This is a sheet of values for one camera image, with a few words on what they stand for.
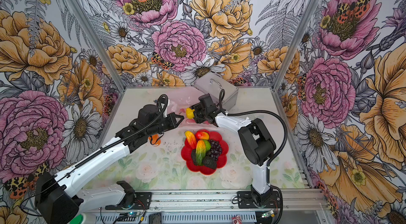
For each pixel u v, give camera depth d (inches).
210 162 30.0
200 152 31.3
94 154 18.4
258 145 19.9
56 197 14.8
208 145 34.0
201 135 35.2
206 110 28.9
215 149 34.3
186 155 33.7
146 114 21.7
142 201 28.8
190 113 35.8
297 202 30.6
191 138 34.3
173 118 26.1
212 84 40.3
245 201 28.9
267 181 23.3
